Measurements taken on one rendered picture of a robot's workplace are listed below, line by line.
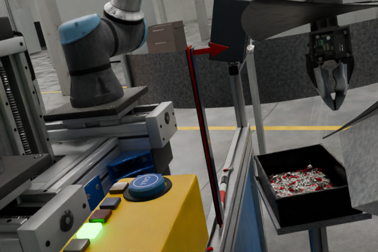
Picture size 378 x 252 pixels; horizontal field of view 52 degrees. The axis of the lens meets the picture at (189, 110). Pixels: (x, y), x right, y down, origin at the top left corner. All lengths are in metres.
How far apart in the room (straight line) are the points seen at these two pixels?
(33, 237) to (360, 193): 0.48
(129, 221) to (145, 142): 0.66
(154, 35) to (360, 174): 7.00
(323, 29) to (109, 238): 0.55
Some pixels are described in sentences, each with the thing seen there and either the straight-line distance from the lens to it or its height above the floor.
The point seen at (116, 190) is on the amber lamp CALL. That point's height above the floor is 1.08.
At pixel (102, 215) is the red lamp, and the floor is 1.08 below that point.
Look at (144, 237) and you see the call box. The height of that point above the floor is 1.07.
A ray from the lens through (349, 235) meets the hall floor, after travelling 2.19.
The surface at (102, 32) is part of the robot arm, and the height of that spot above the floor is 1.22.
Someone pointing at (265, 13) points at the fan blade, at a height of 1.23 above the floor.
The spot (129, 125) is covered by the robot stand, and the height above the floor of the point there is 0.97.
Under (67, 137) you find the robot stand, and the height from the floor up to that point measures 0.96.
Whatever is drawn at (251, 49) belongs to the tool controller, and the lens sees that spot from 1.24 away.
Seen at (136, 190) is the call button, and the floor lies 1.08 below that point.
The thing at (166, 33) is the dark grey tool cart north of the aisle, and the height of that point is 0.73.
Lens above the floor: 1.26
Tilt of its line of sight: 16 degrees down
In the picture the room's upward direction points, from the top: 11 degrees counter-clockwise
